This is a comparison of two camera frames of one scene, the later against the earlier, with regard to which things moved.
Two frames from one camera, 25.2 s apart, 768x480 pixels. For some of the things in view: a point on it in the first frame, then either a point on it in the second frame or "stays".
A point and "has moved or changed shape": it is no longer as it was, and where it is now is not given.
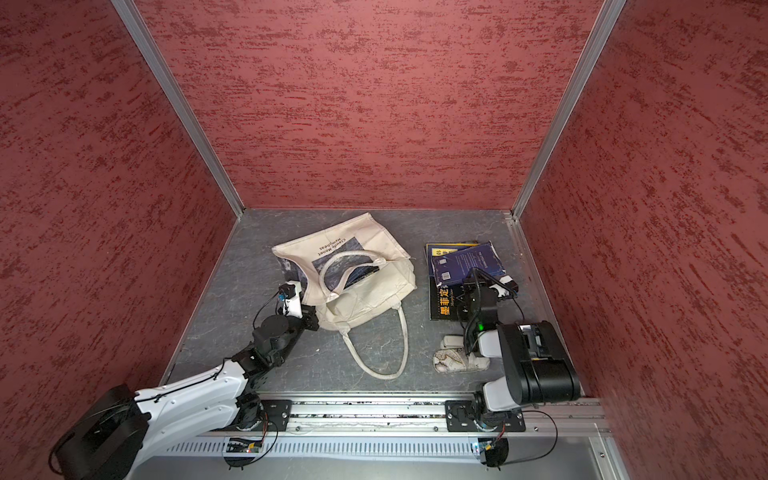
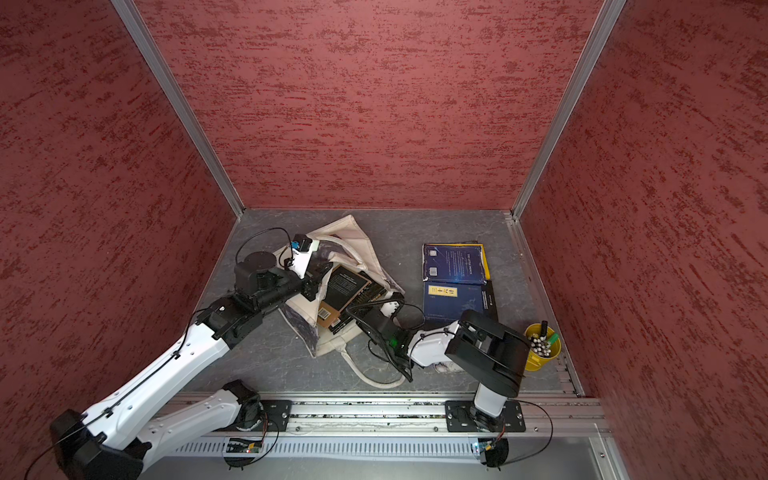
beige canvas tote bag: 354,271 has moved or changed shape
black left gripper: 309,315 -> 313,277
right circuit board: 497,451 stays
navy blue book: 359,273 -> 447,300
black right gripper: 475,284 -> 361,325
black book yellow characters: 443,301 has moved or changed shape
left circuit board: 243,445 stays
